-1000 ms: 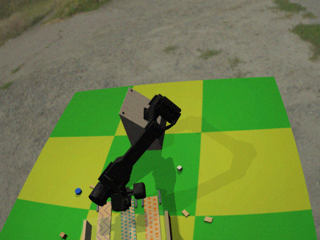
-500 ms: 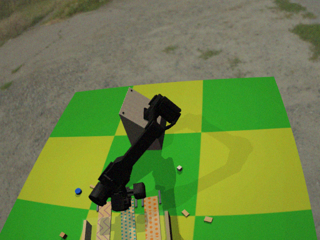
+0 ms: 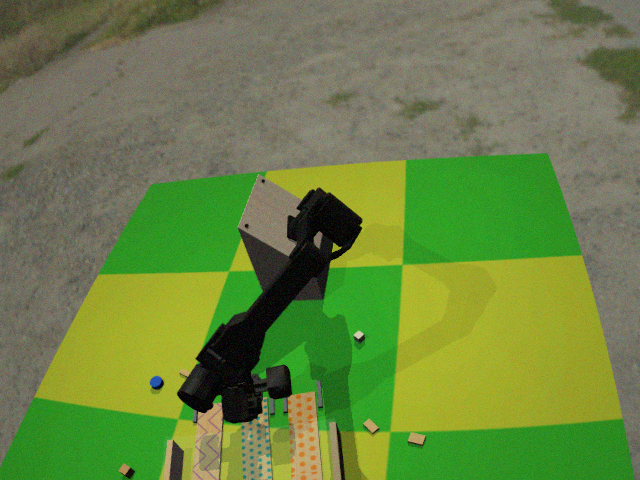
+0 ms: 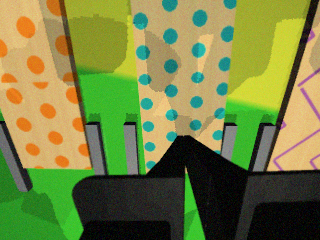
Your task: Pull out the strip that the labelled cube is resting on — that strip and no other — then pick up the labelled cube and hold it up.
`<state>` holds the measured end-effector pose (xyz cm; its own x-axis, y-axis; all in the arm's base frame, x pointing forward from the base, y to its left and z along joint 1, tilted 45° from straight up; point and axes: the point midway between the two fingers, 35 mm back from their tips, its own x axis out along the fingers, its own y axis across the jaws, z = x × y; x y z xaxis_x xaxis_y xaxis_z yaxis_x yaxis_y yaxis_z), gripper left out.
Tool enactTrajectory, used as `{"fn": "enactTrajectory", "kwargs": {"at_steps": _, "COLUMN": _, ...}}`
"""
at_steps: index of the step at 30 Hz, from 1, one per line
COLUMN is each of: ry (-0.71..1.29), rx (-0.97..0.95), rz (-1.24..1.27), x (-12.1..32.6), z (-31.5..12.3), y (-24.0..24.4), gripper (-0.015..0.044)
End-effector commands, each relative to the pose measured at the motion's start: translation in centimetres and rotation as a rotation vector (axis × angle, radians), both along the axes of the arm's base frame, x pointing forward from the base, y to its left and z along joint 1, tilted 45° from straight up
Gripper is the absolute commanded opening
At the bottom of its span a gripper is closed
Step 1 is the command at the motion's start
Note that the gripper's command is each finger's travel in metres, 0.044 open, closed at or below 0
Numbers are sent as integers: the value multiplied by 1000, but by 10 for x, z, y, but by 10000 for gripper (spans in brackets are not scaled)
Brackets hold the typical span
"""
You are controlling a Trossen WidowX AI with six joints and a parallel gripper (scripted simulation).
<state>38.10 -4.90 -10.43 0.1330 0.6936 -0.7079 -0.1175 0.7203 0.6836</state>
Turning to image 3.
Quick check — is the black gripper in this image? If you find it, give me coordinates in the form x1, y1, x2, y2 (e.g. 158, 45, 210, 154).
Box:
234, 364, 292, 402

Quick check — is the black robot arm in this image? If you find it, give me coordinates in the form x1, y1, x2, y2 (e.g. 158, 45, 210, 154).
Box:
177, 187, 363, 424

